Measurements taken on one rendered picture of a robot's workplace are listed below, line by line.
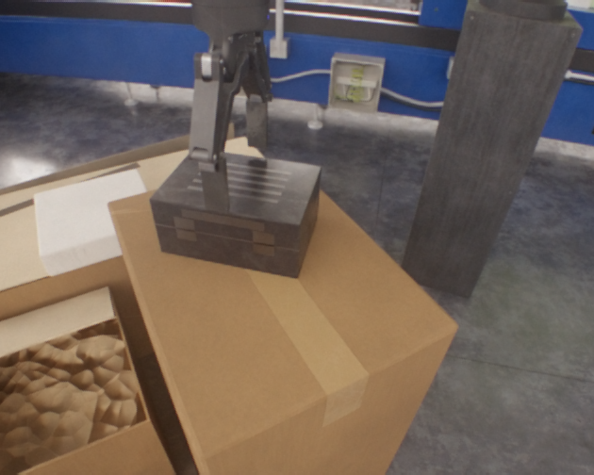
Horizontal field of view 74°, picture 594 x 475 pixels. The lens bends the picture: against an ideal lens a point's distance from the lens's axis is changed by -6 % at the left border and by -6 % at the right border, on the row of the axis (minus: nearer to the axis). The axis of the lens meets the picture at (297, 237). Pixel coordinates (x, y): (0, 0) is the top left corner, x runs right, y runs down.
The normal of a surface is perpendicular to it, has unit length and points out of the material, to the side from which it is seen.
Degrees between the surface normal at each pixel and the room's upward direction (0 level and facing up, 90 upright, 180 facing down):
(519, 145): 90
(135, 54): 90
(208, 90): 64
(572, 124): 90
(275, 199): 0
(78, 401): 0
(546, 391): 0
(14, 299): 90
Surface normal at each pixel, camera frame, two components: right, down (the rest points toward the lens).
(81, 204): 0.04, -0.76
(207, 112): -0.19, 0.22
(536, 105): -0.35, 0.60
